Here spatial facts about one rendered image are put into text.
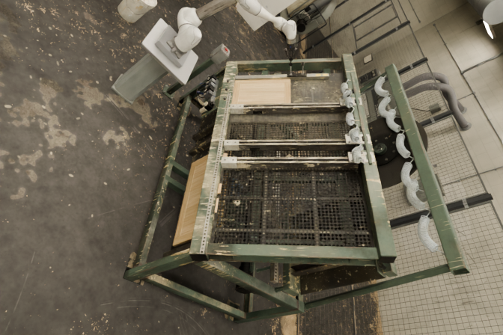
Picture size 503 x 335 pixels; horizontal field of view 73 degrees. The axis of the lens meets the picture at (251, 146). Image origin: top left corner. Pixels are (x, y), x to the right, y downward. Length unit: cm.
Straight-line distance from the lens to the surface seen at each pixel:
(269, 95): 338
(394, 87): 373
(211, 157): 284
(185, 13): 330
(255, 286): 290
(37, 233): 284
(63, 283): 286
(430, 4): 1224
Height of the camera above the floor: 257
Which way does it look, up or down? 31 degrees down
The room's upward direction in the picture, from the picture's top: 63 degrees clockwise
